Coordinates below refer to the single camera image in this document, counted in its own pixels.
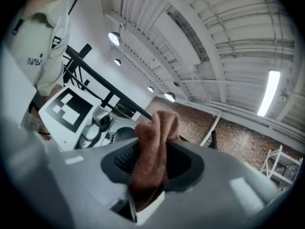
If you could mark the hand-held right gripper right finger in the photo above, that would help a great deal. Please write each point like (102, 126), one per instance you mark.
(214, 182)

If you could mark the brown cloth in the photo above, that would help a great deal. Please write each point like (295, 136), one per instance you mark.
(152, 156)

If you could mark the person's left forearm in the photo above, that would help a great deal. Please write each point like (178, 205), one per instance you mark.
(35, 123)

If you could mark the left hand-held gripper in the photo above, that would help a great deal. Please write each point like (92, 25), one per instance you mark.
(69, 108)

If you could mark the long fluorescent ceiling light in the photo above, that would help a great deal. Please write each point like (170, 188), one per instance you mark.
(269, 92)

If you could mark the round pendant lamp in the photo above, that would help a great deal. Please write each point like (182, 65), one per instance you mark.
(169, 96)
(117, 61)
(150, 89)
(114, 38)

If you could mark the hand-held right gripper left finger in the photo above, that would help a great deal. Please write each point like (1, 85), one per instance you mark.
(71, 180)

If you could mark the person's beige jacket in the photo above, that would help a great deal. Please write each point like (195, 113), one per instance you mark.
(35, 44)

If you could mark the white metal shelf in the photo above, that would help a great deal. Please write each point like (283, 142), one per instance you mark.
(281, 166)

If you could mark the black metal railing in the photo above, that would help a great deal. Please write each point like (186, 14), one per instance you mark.
(100, 80)

